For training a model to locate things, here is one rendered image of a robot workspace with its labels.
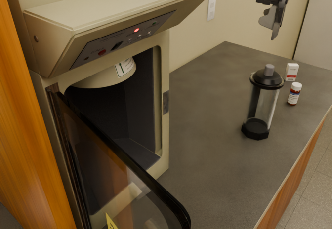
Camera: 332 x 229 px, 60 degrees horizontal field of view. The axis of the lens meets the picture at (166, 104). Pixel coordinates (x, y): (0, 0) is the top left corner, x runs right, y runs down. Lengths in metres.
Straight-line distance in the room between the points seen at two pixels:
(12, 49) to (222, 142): 0.81
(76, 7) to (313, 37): 3.24
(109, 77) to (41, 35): 0.22
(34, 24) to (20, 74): 0.09
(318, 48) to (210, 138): 2.66
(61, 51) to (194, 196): 0.61
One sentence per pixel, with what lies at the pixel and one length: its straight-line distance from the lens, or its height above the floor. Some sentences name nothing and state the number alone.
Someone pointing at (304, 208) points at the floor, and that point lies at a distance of 2.19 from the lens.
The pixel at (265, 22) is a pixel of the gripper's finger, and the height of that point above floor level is 1.36.
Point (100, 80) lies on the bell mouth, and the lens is 0.61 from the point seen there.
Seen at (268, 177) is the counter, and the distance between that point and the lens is 0.96.
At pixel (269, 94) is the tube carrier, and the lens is 0.97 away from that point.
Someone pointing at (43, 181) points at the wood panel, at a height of 1.30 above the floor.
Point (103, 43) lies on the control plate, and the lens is 0.44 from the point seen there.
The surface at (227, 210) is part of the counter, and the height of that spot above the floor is 0.94.
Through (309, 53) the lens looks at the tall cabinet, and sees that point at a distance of 3.61.
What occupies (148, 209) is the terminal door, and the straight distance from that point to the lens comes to 0.34.
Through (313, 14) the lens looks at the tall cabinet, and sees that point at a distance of 3.49.
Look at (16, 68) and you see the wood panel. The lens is 0.36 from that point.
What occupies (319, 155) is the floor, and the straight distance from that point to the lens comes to 2.62.
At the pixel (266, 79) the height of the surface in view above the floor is 1.18.
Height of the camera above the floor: 1.62
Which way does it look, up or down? 35 degrees down
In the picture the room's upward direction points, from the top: straight up
